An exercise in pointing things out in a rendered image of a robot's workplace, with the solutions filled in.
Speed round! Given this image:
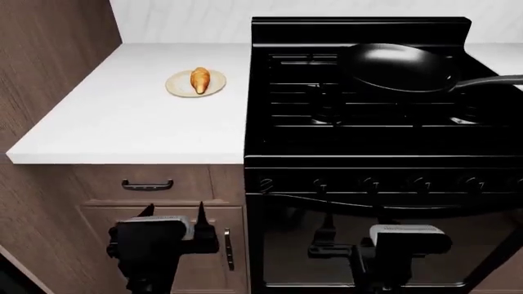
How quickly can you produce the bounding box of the black gas stove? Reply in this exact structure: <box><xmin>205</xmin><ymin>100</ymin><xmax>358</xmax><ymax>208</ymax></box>
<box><xmin>243</xmin><ymin>16</ymin><xmax>523</xmax><ymax>294</ymax></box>

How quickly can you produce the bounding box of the golden brown croissant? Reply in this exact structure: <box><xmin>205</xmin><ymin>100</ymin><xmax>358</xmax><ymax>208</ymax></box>
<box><xmin>190</xmin><ymin>66</ymin><xmax>212</xmax><ymax>95</ymax></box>

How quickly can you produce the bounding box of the black frying pan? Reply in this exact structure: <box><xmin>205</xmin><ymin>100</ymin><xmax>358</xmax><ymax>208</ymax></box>
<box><xmin>342</xmin><ymin>42</ymin><xmax>523</xmax><ymax>94</ymax></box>

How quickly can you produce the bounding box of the brown wooden drawer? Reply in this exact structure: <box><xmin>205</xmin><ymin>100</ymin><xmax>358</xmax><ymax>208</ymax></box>
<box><xmin>71</xmin><ymin>164</ymin><xmax>216</xmax><ymax>203</ymax></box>

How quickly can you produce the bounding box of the brown wooden cabinet door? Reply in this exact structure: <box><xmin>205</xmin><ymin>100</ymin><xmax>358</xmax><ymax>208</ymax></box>
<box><xmin>78</xmin><ymin>203</ymin><xmax>248</xmax><ymax>294</ymax></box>

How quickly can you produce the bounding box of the round beige plate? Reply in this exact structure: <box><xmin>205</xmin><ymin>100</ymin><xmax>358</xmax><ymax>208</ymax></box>
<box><xmin>165</xmin><ymin>69</ymin><xmax>227</xmax><ymax>99</ymax></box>

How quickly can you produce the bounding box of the tall brown wooden cabinet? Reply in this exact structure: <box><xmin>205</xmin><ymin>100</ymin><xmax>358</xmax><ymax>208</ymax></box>
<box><xmin>0</xmin><ymin>0</ymin><xmax>123</xmax><ymax>154</ymax></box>

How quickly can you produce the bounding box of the black drawer handle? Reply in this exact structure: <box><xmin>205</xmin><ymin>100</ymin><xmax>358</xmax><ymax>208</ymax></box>
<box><xmin>121</xmin><ymin>179</ymin><xmax>175</xmax><ymax>191</ymax></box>

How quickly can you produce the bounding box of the black cabinet door handle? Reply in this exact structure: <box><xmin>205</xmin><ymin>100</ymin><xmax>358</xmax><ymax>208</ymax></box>
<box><xmin>223</xmin><ymin>227</ymin><xmax>236</xmax><ymax>272</ymax></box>

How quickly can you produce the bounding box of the black oven door handle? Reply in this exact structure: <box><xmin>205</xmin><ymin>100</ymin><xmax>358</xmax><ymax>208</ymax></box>
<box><xmin>258</xmin><ymin>193</ymin><xmax>523</xmax><ymax>213</ymax></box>

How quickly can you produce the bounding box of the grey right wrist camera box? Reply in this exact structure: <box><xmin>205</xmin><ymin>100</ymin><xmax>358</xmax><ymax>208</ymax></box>
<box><xmin>368</xmin><ymin>223</ymin><xmax>454</xmax><ymax>256</ymax></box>

